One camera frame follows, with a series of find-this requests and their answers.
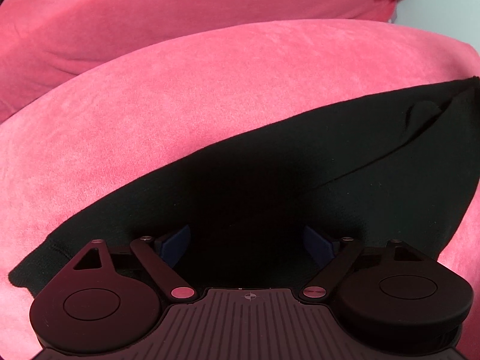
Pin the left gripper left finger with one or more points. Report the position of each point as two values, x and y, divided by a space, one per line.
147 250

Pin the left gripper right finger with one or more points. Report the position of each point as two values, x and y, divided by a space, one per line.
333 261

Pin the black pants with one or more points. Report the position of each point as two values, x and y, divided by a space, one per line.
264 208

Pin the pink far bed cover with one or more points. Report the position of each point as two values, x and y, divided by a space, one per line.
45 43

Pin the pink bed sheet near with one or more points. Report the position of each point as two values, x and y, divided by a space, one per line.
113 124

